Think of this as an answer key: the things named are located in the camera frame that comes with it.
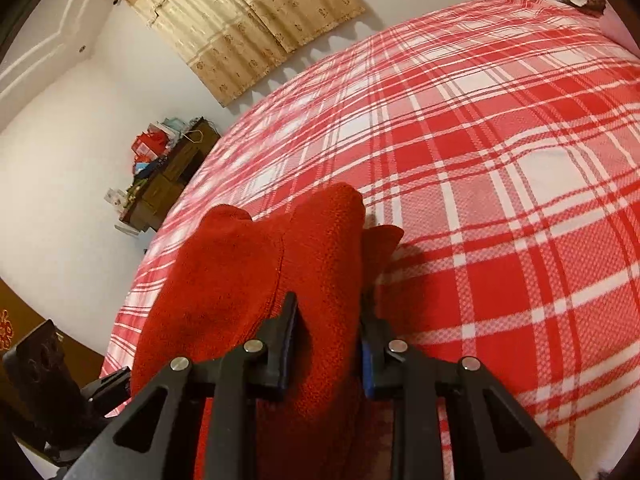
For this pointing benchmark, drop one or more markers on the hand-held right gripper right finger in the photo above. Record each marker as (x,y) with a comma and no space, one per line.
(367,367)

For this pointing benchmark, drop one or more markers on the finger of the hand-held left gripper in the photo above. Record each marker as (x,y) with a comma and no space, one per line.
(107,390)

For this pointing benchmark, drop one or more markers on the red plaid blanket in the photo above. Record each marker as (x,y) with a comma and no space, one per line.
(500,160)

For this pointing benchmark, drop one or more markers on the brown wooden cabinet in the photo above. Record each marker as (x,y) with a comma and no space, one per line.
(165,185)

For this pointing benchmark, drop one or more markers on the beige patterned curtain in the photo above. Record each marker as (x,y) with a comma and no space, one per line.
(235,20)

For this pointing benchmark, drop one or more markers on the red knit sweater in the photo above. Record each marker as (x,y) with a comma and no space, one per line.
(230,270)

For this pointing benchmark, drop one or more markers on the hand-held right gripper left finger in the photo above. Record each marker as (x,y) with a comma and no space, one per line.
(287,345)

